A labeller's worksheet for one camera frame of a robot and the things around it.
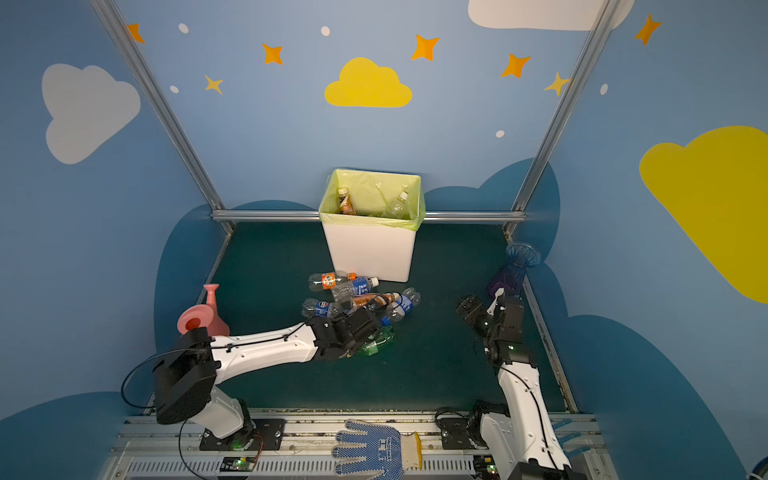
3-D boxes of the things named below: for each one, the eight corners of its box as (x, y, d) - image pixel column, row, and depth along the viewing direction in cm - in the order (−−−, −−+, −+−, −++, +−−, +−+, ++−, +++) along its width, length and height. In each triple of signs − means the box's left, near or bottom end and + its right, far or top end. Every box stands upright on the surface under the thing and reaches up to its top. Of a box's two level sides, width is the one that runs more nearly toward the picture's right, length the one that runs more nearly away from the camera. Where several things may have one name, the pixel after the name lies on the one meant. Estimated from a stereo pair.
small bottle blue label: (384, 314, 96) (384, 309, 94) (408, 290, 103) (409, 284, 100) (398, 325, 94) (398, 320, 91) (422, 299, 100) (423, 294, 98)
